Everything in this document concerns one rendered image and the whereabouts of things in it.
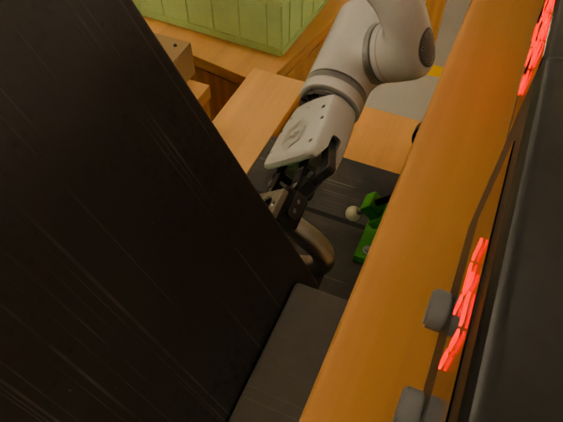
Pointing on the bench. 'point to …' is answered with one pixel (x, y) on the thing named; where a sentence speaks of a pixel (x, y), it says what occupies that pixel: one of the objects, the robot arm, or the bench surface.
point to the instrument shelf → (426, 220)
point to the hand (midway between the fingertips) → (281, 210)
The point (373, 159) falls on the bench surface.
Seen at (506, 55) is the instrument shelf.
